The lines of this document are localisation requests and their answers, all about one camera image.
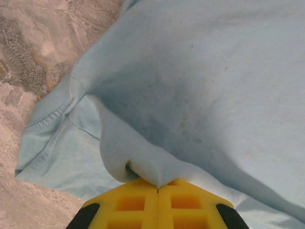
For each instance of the light blue printed t-shirt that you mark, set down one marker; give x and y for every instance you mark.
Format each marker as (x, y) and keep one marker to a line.
(190, 71)

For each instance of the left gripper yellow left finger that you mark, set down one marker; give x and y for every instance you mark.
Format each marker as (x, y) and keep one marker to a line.
(124, 210)

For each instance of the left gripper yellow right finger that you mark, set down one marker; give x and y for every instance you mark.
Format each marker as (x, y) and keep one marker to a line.
(190, 210)

